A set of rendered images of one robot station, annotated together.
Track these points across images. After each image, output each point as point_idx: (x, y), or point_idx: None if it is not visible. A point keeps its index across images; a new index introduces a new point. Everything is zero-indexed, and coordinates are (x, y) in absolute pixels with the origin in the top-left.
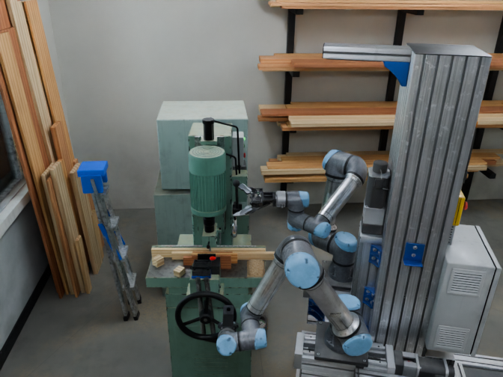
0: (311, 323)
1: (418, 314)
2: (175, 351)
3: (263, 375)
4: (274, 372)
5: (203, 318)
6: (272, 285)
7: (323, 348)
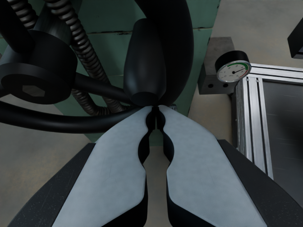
0: (300, 57)
1: None
2: (69, 112)
3: (190, 111)
4: (202, 107)
5: (18, 83)
6: None
7: None
